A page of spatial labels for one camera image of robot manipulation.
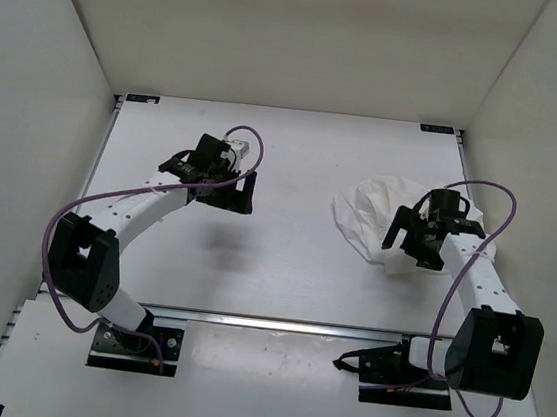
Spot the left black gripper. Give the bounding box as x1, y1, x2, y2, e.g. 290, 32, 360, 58
197, 159, 259, 214

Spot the white pleated skirt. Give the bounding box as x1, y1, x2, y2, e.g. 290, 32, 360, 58
322, 167, 506, 288

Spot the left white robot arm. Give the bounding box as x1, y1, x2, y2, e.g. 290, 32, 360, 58
43, 134, 257, 351

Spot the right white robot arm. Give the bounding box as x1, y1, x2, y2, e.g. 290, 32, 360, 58
382, 188, 544, 401

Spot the right blue table label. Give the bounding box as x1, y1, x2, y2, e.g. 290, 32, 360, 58
420, 123, 454, 136

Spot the blue table label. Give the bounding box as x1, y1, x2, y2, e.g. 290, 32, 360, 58
420, 123, 454, 136
125, 93, 160, 104

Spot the left blue table label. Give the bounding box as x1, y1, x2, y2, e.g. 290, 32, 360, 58
125, 93, 160, 104

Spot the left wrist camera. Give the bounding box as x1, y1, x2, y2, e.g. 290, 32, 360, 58
221, 135, 250, 167

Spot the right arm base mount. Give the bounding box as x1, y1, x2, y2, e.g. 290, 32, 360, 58
332, 336, 452, 411

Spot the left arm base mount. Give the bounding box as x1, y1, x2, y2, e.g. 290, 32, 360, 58
86, 323, 185, 378

